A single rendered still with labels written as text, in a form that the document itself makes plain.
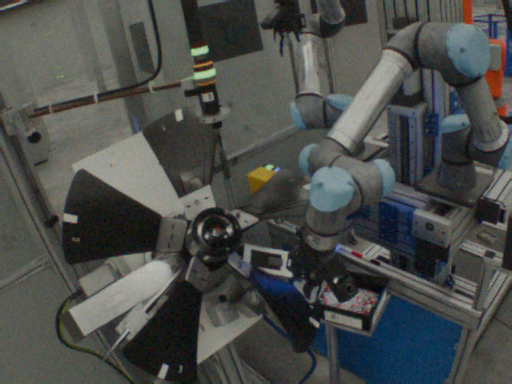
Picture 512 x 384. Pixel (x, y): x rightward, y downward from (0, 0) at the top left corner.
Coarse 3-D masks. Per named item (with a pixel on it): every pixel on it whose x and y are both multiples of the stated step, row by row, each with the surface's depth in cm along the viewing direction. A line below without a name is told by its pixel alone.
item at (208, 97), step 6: (210, 84) 80; (204, 90) 81; (210, 90) 81; (216, 90) 82; (204, 96) 81; (210, 96) 81; (216, 96) 82; (204, 102) 82; (210, 102) 82; (216, 102) 82; (210, 108) 83; (216, 108) 83; (210, 114) 83; (216, 126) 85
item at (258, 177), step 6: (258, 168) 148; (264, 168) 147; (252, 174) 145; (258, 174) 144; (264, 174) 143; (270, 174) 142; (252, 180) 145; (258, 180) 142; (264, 180) 139; (252, 186) 147; (258, 186) 143; (252, 192) 148
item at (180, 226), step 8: (168, 224) 88; (176, 224) 89; (184, 224) 89; (160, 232) 88; (168, 232) 89; (176, 232) 90; (184, 232) 90; (160, 240) 89; (168, 240) 90; (176, 240) 91; (160, 248) 91; (168, 248) 91; (176, 248) 92
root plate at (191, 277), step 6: (192, 258) 86; (192, 264) 86; (198, 264) 89; (198, 270) 89; (204, 270) 91; (186, 276) 84; (192, 276) 86; (204, 276) 92; (192, 282) 86; (198, 282) 89; (204, 282) 92; (198, 288) 89
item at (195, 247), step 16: (208, 208) 89; (192, 224) 86; (208, 224) 87; (224, 224) 89; (192, 240) 85; (208, 240) 86; (224, 240) 87; (240, 240) 89; (208, 256) 85; (224, 256) 86
